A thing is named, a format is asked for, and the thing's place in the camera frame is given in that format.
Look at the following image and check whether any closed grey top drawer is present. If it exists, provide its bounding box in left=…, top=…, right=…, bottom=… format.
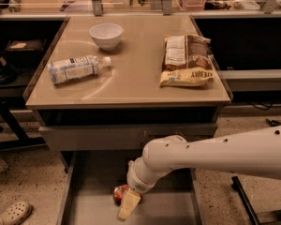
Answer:
left=39, top=123, right=217, bottom=151

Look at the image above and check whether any white ceramic bowl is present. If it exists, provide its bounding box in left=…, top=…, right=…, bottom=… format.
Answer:
left=89, top=23, right=124, bottom=51

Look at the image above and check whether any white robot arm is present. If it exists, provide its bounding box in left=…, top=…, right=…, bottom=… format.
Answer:
left=117, top=126, right=281, bottom=221

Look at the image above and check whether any black power adapter cable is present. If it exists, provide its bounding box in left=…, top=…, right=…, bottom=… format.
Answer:
left=265, top=117, right=281, bottom=128

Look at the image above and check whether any clear plastic water bottle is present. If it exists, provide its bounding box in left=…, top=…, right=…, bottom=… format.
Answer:
left=47, top=54, right=111, bottom=84

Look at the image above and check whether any black table leg frame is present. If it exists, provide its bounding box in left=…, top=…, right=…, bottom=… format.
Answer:
left=0, top=97, right=45, bottom=151

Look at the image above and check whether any white croc shoe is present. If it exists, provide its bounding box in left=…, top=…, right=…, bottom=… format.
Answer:
left=0, top=202, right=32, bottom=225

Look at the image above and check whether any brown chip bag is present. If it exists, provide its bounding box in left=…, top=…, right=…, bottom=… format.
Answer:
left=162, top=35, right=211, bottom=71

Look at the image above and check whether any yellow chip bag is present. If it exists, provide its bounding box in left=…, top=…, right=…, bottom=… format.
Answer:
left=159, top=68, right=214, bottom=87

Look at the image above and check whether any open grey middle drawer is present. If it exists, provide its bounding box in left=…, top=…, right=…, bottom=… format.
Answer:
left=57, top=150, right=203, bottom=225

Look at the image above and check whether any grey drawer cabinet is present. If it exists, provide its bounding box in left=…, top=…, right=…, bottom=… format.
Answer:
left=22, top=13, right=233, bottom=225

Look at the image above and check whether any black floor stand bar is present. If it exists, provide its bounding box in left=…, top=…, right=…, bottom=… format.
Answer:
left=230, top=175, right=281, bottom=225

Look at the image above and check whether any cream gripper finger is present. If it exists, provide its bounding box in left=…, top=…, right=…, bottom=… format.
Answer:
left=117, top=189, right=141, bottom=221

